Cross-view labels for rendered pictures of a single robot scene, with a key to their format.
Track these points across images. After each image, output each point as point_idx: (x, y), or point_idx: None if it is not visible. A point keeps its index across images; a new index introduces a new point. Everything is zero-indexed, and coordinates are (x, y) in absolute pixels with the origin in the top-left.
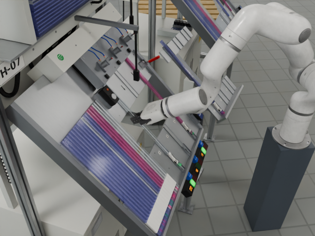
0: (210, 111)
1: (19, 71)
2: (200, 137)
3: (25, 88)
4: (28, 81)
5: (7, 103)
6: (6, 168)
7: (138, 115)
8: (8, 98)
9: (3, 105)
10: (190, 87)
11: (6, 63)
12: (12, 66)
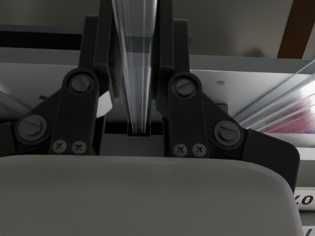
0: None
1: (303, 188)
2: None
3: (212, 44)
4: (196, 50)
5: (266, 47)
6: None
7: (119, 71)
8: (258, 55)
9: (275, 49)
10: None
11: (314, 206)
12: (308, 199)
